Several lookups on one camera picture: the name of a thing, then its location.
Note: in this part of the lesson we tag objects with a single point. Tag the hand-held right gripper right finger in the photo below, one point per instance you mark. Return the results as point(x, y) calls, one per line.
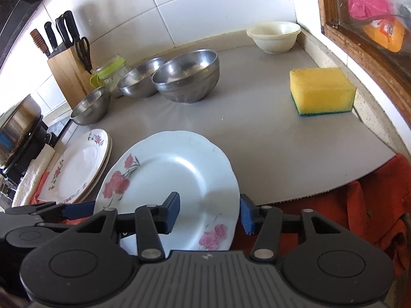
point(248, 215)

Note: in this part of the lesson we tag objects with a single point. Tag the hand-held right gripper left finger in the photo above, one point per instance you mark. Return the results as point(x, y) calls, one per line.
point(171, 212)

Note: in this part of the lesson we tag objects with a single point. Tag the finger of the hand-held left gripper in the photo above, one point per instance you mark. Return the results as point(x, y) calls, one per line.
point(78, 215)
point(78, 207)

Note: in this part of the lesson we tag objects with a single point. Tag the white plate with pink flowers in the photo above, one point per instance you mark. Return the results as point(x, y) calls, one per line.
point(179, 173)

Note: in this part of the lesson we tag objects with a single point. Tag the small steel bowl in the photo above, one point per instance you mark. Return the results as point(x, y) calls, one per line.
point(90, 107)

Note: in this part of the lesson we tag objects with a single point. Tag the medium steel bowl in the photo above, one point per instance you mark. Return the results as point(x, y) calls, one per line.
point(138, 81)

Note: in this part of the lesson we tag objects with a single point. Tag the large steel bowl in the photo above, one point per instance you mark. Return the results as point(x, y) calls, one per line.
point(186, 77)

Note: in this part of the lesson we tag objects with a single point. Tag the white plate with red flowers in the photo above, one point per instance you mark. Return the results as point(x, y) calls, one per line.
point(75, 166)

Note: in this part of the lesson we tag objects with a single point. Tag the small red cloth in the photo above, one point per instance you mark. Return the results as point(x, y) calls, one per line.
point(43, 186)

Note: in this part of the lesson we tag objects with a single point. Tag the cream rimmed plate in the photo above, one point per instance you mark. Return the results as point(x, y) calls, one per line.
point(106, 160)

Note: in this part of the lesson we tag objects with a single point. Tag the white towel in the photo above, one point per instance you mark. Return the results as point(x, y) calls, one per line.
point(30, 173)

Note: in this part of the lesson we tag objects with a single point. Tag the black gas stove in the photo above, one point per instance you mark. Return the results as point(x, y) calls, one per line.
point(29, 154)

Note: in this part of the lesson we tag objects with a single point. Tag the steel cooking pot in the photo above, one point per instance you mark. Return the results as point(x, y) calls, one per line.
point(17, 131)

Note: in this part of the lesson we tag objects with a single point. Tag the orange red cloth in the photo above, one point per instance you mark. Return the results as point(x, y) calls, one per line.
point(362, 211)

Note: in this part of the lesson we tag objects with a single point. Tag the wooden knife block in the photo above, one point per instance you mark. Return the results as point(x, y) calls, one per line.
point(69, 73)

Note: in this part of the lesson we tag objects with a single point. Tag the glass jar with green lid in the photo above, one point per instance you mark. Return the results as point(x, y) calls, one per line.
point(112, 73)

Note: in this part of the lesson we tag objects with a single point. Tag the yellow and green sponge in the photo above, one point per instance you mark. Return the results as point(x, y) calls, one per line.
point(321, 89)

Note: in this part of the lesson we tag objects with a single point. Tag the black kitchen scissors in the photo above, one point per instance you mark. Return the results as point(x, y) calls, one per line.
point(84, 53)

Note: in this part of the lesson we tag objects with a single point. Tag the cream plastic bowl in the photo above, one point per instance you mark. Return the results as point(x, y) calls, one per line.
point(273, 27)
point(276, 45)

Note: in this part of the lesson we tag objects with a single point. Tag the black range hood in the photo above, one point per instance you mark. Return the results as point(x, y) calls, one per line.
point(14, 9)

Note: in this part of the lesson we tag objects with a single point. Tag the orange packet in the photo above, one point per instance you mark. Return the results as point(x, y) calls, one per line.
point(385, 33)

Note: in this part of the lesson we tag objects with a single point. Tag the wooden window frame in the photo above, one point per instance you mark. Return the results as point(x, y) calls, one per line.
point(359, 48)

